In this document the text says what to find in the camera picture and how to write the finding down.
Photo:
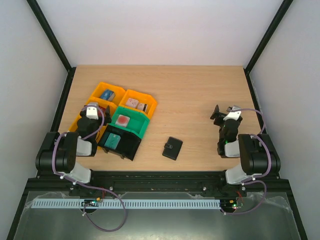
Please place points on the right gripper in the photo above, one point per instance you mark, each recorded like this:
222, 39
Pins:
221, 116

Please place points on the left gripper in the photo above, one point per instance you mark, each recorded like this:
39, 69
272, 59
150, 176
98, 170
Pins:
108, 116

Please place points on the black leather card holder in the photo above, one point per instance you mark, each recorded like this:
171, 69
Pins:
172, 148

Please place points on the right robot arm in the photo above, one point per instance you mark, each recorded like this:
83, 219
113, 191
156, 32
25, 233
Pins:
258, 156

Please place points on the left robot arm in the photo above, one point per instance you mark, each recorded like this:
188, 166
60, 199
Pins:
59, 151

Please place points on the red circle card stack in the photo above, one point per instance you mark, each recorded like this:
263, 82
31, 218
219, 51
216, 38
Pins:
122, 120

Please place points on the blue VIP card stack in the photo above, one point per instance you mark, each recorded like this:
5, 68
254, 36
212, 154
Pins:
108, 95

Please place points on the teal card stack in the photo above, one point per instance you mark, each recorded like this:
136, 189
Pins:
112, 141

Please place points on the white floral card stack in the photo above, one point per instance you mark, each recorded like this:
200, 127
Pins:
132, 103

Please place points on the white magnetic stripe card stack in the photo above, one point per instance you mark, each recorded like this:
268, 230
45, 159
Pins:
142, 107

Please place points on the green bin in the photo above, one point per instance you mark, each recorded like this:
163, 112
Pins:
137, 124

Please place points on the yellow bin far left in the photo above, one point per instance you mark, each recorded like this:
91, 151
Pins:
102, 86

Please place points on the yellow bin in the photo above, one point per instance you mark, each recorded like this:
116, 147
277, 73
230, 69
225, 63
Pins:
141, 97
75, 125
102, 86

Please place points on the black bin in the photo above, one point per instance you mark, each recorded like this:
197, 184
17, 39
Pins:
128, 145

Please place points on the yellow bin near left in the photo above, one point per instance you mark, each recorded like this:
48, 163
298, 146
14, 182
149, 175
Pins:
75, 125

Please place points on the yellow bin far right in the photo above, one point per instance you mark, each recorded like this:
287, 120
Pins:
141, 97

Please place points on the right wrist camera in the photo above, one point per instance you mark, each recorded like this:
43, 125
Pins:
235, 114

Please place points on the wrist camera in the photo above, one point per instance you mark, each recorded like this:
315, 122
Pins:
92, 111
235, 114

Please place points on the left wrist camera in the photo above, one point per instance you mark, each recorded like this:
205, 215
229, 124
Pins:
92, 111

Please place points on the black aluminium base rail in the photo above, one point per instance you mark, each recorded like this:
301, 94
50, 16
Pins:
205, 184

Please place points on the white slotted cable duct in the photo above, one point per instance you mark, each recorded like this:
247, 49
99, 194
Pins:
157, 204

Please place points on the right black frame post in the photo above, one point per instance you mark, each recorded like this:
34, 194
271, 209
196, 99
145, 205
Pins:
281, 12

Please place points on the black frame post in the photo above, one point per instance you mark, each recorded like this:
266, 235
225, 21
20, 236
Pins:
281, 12
42, 20

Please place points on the left black frame post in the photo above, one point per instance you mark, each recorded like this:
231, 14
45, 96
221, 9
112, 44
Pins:
42, 20

